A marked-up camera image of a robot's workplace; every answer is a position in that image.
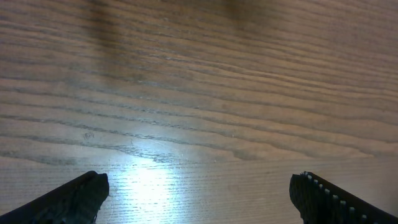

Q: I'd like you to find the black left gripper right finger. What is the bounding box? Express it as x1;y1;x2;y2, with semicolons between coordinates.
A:
289;171;397;224

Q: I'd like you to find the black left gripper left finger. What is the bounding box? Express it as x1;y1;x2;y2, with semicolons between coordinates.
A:
1;170;109;224

